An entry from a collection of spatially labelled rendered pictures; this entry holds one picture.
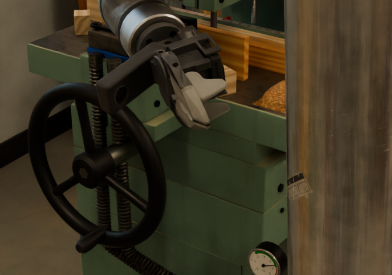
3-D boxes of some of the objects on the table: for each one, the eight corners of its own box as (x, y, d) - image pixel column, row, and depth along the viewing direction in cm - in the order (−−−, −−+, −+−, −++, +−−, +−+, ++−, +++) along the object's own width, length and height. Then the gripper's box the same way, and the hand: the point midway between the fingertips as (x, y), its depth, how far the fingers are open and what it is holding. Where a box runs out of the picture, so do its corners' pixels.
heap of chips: (251, 103, 138) (252, 88, 137) (290, 80, 148) (291, 64, 146) (297, 117, 134) (298, 101, 133) (333, 91, 143) (335, 76, 142)
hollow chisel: (210, 28, 156) (210, 2, 154) (213, 27, 157) (213, 1, 155) (214, 30, 156) (214, 3, 154) (217, 28, 157) (217, 2, 154)
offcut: (223, 85, 145) (223, 64, 144) (236, 92, 143) (237, 71, 141) (206, 89, 144) (206, 68, 142) (219, 97, 141) (219, 76, 139)
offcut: (91, 34, 168) (90, 15, 166) (74, 35, 168) (73, 16, 166) (91, 28, 171) (90, 9, 170) (75, 29, 171) (73, 10, 169)
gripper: (188, 6, 118) (252, 77, 101) (197, 62, 123) (259, 137, 107) (130, 24, 116) (186, 99, 99) (142, 80, 121) (196, 159, 105)
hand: (198, 121), depth 103 cm, fingers closed
